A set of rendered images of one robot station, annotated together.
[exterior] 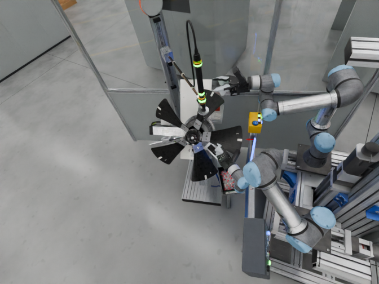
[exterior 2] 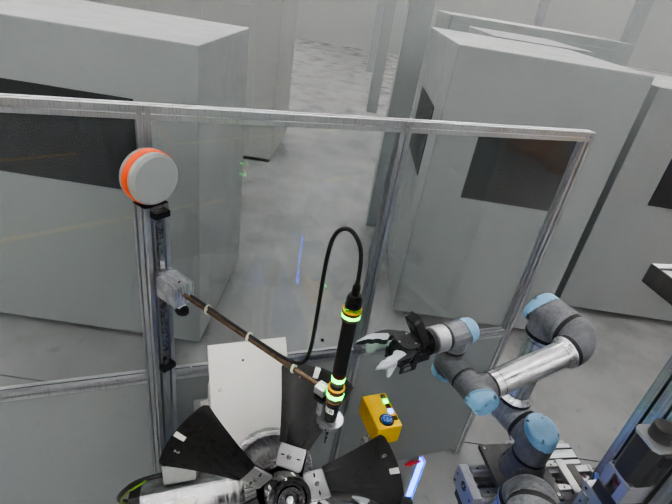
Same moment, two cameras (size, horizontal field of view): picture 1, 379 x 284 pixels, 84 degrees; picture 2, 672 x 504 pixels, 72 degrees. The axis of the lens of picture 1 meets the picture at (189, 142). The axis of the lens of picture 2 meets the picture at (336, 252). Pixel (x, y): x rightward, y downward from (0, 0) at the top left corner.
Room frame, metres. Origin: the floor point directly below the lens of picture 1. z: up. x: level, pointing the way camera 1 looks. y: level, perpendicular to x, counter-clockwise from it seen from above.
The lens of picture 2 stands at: (0.40, 0.49, 2.43)
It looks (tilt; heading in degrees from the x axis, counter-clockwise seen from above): 30 degrees down; 315
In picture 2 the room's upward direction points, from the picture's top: 9 degrees clockwise
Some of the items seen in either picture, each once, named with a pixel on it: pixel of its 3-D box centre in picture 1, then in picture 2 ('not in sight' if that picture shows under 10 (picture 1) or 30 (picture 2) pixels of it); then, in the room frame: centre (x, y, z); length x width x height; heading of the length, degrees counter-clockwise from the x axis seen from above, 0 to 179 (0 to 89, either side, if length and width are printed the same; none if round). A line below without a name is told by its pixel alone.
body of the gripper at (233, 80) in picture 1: (239, 85); (411, 348); (0.91, -0.35, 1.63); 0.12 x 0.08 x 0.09; 79
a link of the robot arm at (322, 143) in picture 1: (322, 144); (535, 437); (0.65, -0.84, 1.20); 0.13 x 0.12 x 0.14; 164
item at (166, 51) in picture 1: (166, 53); (173, 287); (1.56, 0.01, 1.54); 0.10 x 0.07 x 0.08; 14
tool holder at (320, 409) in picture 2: (202, 105); (329, 405); (0.96, -0.13, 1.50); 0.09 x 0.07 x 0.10; 14
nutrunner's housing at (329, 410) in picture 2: (200, 86); (341, 362); (0.95, -0.13, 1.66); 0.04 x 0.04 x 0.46
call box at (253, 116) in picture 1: (254, 123); (379, 419); (1.10, -0.58, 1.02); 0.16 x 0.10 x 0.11; 159
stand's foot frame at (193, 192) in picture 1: (205, 178); not in sight; (1.19, -0.08, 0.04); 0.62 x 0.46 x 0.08; 159
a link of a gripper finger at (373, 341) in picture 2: (220, 81); (371, 345); (0.98, -0.26, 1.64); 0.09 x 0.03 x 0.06; 57
